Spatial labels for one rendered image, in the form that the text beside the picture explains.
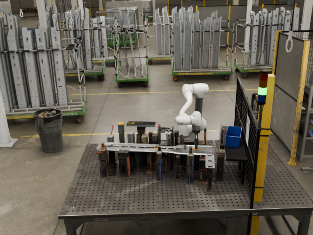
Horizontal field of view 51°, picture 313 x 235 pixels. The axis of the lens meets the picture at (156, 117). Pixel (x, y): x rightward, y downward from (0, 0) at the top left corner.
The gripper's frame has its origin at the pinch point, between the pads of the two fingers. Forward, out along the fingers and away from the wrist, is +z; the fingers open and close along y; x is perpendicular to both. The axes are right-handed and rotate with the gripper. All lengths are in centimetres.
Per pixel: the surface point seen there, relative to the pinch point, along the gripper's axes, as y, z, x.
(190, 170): 23.7, 19.6, -5.8
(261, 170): 53, -1, 64
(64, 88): -334, 32, -299
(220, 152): 16.5, -1.1, 26.6
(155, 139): -16, 1, -49
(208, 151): 5.0, 4.7, 13.8
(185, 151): 7.2, 4.6, -11.9
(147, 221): 78, 47, -46
